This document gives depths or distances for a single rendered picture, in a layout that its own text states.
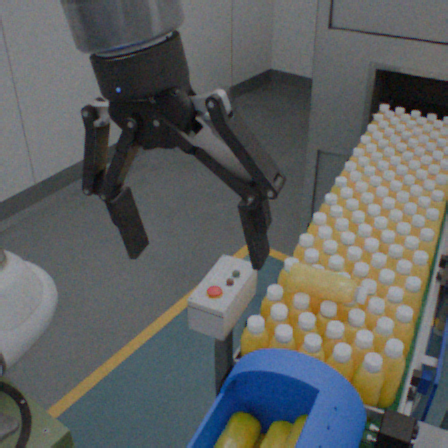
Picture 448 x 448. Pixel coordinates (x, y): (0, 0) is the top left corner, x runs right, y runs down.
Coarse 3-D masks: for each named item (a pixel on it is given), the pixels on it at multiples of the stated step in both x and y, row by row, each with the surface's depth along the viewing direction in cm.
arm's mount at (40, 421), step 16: (0, 384) 111; (0, 400) 108; (16, 400) 108; (32, 400) 108; (16, 416) 105; (32, 416) 105; (48, 416) 105; (16, 432) 102; (32, 432) 102; (48, 432) 101; (64, 432) 102
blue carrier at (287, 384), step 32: (256, 352) 101; (288, 352) 98; (224, 384) 103; (256, 384) 107; (288, 384) 103; (320, 384) 92; (224, 416) 107; (256, 416) 113; (288, 416) 108; (320, 416) 88; (352, 416) 93
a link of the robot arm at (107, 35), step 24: (72, 0) 36; (96, 0) 36; (120, 0) 36; (144, 0) 36; (168, 0) 38; (72, 24) 38; (96, 24) 37; (120, 24) 37; (144, 24) 37; (168, 24) 38; (96, 48) 38; (120, 48) 38; (144, 48) 39
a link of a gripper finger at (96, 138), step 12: (84, 108) 46; (84, 120) 47; (96, 132) 47; (108, 132) 49; (96, 144) 48; (84, 156) 49; (96, 156) 49; (84, 168) 50; (96, 168) 50; (84, 180) 51; (84, 192) 52
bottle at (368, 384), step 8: (360, 368) 116; (360, 376) 115; (368, 376) 114; (376, 376) 114; (352, 384) 119; (360, 384) 116; (368, 384) 114; (376, 384) 114; (360, 392) 117; (368, 392) 115; (376, 392) 116; (368, 400) 117; (376, 400) 118
